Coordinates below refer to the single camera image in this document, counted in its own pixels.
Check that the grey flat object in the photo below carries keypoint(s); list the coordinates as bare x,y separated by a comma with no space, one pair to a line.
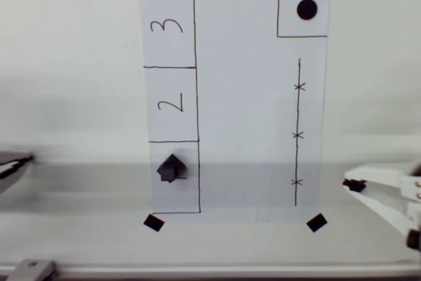
10,169

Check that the black tape piece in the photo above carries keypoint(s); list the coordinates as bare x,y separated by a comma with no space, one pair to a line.
317,222
153,222

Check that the grey metal bracket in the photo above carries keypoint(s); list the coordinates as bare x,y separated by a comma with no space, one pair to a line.
31,269

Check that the black cube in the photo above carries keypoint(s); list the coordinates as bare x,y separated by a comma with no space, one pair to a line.
169,169

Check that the white paper sheet with markings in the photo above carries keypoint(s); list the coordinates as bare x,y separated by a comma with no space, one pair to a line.
237,64

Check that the black round disc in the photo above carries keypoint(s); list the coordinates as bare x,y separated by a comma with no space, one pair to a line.
307,9

